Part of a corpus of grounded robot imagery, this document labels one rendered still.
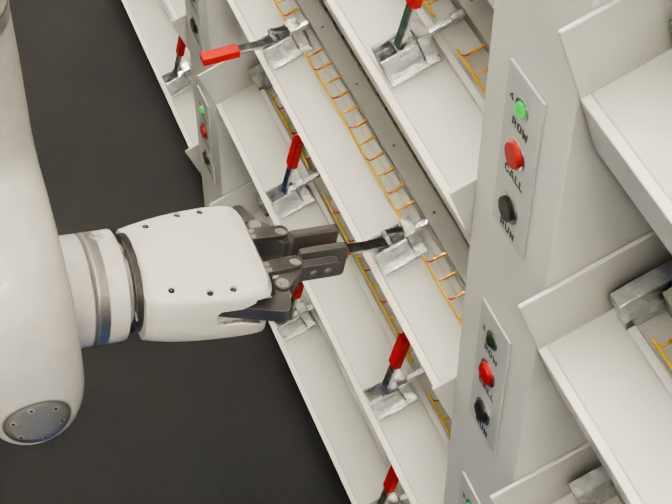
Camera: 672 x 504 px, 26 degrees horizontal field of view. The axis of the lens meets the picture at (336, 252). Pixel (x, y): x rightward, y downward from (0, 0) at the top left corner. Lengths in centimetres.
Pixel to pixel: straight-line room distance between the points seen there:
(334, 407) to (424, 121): 63
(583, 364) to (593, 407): 3
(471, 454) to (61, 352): 31
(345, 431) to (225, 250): 50
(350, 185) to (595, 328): 41
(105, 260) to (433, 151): 25
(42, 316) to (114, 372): 84
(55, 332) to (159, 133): 112
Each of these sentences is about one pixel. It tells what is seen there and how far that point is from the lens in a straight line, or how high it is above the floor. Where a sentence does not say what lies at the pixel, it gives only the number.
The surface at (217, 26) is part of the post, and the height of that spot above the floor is 42.
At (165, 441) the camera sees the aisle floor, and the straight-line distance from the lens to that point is 171.
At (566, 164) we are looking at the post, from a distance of 76.
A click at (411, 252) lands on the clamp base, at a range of 116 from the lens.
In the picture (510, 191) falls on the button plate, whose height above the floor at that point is 80.
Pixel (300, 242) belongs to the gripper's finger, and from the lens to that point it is 113.
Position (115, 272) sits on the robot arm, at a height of 62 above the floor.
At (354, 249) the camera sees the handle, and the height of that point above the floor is 55.
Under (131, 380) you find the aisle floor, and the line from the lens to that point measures 176.
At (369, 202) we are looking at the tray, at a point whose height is 52.
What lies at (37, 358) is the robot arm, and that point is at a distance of 95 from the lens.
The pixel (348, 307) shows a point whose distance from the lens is 140.
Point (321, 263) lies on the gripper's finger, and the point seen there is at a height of 56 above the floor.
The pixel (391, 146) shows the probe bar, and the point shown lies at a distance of 121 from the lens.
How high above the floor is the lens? 140
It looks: 48 degrees down
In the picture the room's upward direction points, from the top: straight up
